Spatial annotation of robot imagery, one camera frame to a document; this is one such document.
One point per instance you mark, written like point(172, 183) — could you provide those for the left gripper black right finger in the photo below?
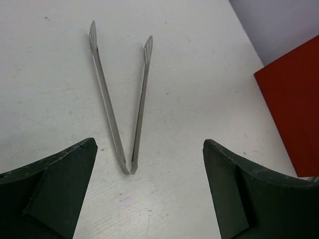
point(254, 202)

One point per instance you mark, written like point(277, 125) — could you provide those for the red and brown paper bag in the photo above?
point(290, 87)

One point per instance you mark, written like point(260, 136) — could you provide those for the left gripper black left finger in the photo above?
point(43, 200)

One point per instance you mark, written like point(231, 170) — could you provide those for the stainless steel tongs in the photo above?
point(148, 48)

